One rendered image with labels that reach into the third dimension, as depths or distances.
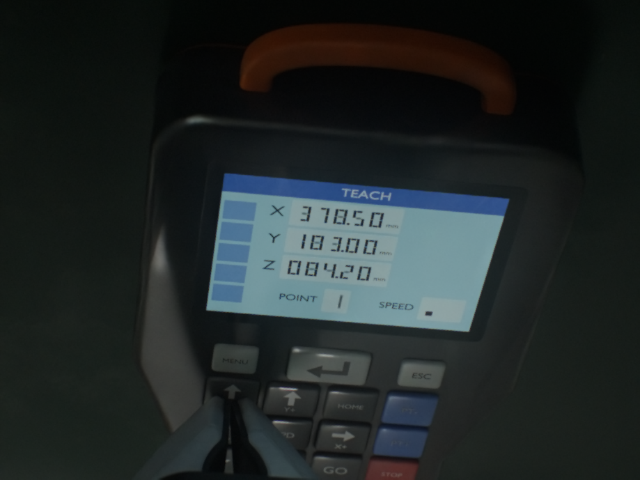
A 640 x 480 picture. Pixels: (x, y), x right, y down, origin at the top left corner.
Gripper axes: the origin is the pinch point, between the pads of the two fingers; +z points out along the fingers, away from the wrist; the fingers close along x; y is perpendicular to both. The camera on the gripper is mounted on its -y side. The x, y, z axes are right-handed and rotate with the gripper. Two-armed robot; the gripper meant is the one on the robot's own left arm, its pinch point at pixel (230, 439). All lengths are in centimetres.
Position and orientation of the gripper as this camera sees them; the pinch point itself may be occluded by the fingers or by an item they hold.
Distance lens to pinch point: 40.6
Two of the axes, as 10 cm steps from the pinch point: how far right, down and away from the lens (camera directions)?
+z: -0.3, -5.5, 8.4
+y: -1.3, 8.3, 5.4
